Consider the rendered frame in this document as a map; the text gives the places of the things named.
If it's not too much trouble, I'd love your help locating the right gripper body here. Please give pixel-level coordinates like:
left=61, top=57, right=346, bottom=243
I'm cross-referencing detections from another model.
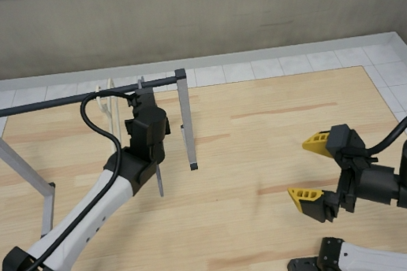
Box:
left=298, top=164, right=395, bottom=223

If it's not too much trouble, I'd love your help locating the grey metal rack with black rail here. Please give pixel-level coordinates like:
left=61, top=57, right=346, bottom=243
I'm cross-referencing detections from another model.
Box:
left=0, top=68, right=198, bottom=239

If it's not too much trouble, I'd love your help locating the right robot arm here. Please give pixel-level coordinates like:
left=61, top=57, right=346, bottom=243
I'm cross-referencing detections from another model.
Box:
left=289, top=124, right=407, bottom=271

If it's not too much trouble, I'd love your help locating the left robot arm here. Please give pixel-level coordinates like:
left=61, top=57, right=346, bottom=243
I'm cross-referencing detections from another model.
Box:
left=2, top=87, right=166, bottom=271

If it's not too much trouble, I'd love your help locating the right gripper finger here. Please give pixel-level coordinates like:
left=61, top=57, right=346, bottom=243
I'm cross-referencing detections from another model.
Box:
left=302, top=132, right=334, bottom=159
left=287, top=187, right=323, bottom=213

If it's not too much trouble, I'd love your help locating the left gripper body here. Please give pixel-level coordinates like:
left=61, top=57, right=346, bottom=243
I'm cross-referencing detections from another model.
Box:
left=125, top=117, right=171, bottom=138

